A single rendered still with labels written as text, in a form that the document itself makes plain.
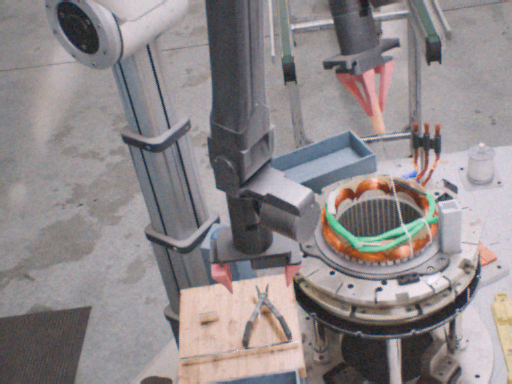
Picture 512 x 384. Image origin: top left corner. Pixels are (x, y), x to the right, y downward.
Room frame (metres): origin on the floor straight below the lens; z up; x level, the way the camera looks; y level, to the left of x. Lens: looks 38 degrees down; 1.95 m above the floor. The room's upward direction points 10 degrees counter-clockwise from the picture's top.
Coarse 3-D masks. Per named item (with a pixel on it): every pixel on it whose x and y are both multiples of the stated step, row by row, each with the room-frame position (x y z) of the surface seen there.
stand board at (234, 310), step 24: (192, 288) 0.92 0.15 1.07; (216, 288) 0.91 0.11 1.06; (240, 288) 0.90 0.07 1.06; (264, 288) 0.89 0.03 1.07; (288, 288) 0.88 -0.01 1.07; (192, 312) 0.86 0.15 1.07; (240, 312) 0.84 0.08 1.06; (288, 312) 0.82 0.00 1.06; (192, 336) 0.81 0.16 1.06; (216, 336) 0.80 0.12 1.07; (240, 336) 0.79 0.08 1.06; (264, 336) 0.78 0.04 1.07; (216, 360) 0.75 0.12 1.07; (240, 360) 0.75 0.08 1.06; (264, 360) 0.74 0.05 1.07; (288, 360) 0.73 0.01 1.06
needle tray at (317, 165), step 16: (320, 144) 1.28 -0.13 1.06; (336, 144) 1.29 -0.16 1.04; (352, 144) 1.29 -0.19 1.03; (288, 160) 1.26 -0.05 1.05; (304, 160) 1.27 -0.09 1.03; (320, 160) 1.27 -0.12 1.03; (336, 160) 1.26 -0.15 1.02; (352, 160) 1.25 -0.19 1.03; (368, 160) 1.20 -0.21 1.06; (288, 176) 1.23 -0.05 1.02; (304, 176) 1.22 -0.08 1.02; (320, 176) 1.17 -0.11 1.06; (336, 176) 1.18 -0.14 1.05; (352, 176) 1.19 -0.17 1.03; (320, 192) 1.16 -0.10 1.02
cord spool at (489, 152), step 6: (468, 150) 1.43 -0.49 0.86; (474, 150) 1.43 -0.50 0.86; (486, 150) 1.42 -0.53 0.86; (492, 150) 1.42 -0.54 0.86; (474, 156) 1.41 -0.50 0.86; (480, 156) 1.40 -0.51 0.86; (486, 156) 1.40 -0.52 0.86; (492, 156) 1.39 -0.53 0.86; (468, 174) 1.43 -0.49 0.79; (474, 180) 1.40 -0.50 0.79; (480, 180) 1.40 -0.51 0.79; (486, 180) 1.39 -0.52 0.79
